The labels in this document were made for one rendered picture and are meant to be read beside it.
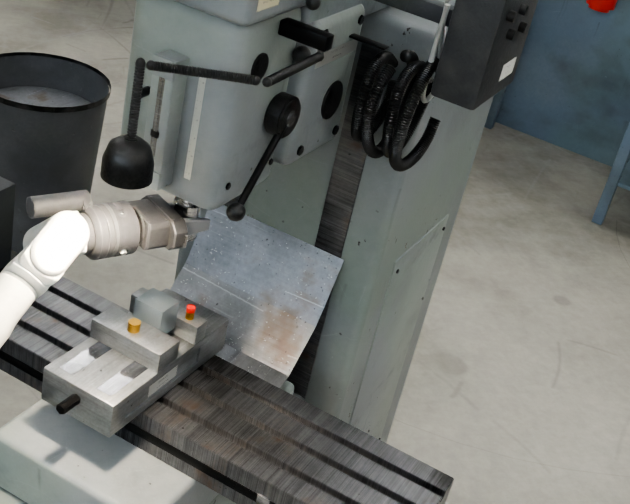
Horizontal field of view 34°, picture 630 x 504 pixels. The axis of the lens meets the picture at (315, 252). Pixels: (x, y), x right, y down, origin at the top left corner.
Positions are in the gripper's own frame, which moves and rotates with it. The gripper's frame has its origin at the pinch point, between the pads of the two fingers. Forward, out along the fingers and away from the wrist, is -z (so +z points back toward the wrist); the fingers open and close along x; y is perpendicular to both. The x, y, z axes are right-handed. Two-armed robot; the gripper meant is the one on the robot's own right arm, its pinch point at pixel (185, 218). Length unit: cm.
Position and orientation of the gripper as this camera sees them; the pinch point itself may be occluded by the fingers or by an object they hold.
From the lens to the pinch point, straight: 175.0
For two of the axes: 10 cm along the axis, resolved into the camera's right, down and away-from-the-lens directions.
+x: -5.8, -5.1, 6.4
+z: -7.9, 1.5, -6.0
